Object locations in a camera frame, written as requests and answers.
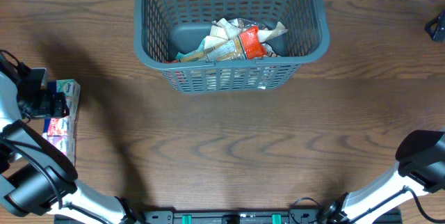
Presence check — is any Kleenex tissue multipack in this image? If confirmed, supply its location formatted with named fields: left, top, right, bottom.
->
left=42, top=79, right=81, bottom=165

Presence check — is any teal snack packet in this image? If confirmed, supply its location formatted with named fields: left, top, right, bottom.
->
left=174, top=38, right=206, bottom=61

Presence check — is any brown white snack bag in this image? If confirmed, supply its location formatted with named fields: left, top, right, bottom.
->
left=243, top=19, right=288, bottom=43
left=204, top=18, right=244, bottom=49
left=260, top=42, right=282, bottom=89

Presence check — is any orange cracker package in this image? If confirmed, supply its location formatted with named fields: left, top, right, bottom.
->
left=172, top=26, right=267, bottom=63

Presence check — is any grey plastic mesh basket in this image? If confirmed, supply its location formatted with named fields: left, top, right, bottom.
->
left=134, top=0, right=330, bottom=93

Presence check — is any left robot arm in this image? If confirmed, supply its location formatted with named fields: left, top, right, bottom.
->
left=1, top=50, right=145, bottom=224

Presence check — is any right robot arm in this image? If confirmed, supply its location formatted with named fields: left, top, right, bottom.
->
left=316, top=130, right=444, bottom=224

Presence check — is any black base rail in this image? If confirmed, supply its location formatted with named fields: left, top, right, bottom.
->
left=54, top=208, right=403, bottom=224

